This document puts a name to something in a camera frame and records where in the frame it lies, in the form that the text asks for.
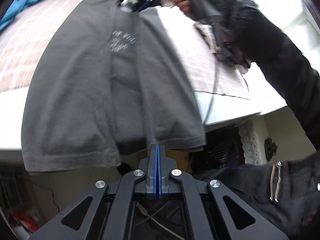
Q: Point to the white lace cloth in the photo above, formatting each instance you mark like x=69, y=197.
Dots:
x=250, y=142

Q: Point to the person's right forearm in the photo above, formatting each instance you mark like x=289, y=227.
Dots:
x=287, y=67

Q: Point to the grey daisy print t-shirt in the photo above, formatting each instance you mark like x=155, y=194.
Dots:
x=87, y=80

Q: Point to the pink plaid blanket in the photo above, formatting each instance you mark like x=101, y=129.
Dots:
x=25, y=42

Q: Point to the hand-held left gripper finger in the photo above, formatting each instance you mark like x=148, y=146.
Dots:
x=155, y=170
x=160, y=170

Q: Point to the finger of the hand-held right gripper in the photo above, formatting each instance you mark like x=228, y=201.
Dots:
x=143, y=5

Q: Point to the person's black jacket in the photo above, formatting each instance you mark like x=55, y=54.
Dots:
x=250, y=192

